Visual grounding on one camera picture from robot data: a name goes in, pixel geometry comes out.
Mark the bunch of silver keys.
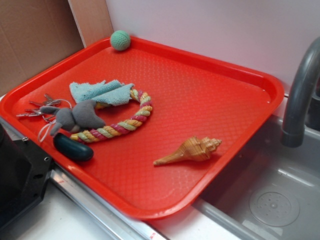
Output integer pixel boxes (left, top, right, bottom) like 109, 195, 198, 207
16, 93, 72, 122

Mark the dark green oblong object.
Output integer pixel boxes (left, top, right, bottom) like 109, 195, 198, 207
53, 133, 94, 162

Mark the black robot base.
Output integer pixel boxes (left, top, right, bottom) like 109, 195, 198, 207
0, 126, 53, 230

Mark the colourful rope ring toy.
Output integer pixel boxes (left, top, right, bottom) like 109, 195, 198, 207
70, 88, 153, 144

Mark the brown cardboard panel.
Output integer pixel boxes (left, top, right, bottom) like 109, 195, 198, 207
0, 0, 84, 95

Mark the grey faucet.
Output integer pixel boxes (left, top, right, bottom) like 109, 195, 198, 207
280, 38, 320, 148

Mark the brown conch seashell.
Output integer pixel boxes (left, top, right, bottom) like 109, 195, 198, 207
153, 136, 222, 166

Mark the red plastic tray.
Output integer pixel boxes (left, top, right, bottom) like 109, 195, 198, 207
0, 37, 284, 220

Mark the grey plush toy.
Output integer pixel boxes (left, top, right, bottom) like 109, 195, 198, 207
40, 99, 106, 136

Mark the grey sink basin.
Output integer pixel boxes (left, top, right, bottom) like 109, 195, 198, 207
194, 103, 320, 240

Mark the white string loop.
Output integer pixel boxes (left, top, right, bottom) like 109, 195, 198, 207
37, 119, 57, 143

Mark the light blue cloth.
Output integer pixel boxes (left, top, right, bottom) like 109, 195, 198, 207
69, 79, 135, 106

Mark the green rubber ball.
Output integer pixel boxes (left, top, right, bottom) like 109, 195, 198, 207
110, 30, 131, 51

